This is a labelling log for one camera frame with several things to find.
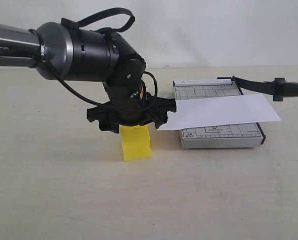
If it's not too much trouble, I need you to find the black cutter blade arm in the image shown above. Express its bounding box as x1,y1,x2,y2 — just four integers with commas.
232,75,298,102

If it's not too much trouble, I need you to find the yellow foam cube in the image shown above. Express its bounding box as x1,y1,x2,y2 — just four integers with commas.
120,125,152,162

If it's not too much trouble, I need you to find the grey paper cutter base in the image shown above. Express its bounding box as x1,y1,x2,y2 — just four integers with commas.
173,77,266,149

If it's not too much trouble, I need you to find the black camera cable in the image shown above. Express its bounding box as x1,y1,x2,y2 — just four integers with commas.
0,7,157,111

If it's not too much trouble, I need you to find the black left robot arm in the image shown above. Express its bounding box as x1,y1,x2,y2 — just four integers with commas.
0,19,176,133

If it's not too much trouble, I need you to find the white paper sheet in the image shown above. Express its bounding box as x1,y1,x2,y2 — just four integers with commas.
158,94,282,131

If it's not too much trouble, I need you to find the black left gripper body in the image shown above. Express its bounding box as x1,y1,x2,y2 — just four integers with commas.
86,93,168,134

